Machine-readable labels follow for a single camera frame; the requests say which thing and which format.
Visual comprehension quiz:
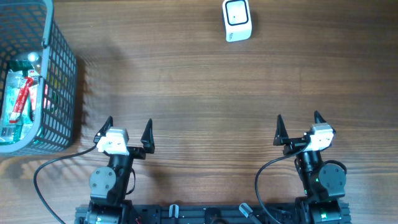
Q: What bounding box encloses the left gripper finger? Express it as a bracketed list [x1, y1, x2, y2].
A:
[141, 119, 155, 154]
[94, 116, 113, 141]

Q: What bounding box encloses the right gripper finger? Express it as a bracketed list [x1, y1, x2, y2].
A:
[314, 110, 336, 134]
[273, 114, 289, 146]

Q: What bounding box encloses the green 3M product package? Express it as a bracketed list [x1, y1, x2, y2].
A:
[1, 60, 40, 145]

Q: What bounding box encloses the yellow liquid Vim bottle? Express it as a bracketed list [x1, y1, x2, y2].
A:
[27, 52, 42, 68]

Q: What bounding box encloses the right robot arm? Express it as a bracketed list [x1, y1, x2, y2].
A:
[273, 111, 351, 223]

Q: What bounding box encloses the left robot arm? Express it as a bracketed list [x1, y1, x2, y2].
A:
[75, 116, 155, 224]

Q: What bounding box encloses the white barcode scanner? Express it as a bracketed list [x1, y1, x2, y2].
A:
[222, 0, 252, 42]

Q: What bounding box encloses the grey plastic shopping basket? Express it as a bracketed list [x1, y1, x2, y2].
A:
[1, 1, 78, 156]

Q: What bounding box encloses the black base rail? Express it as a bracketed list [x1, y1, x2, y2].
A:
[75, 197, 351, 224]

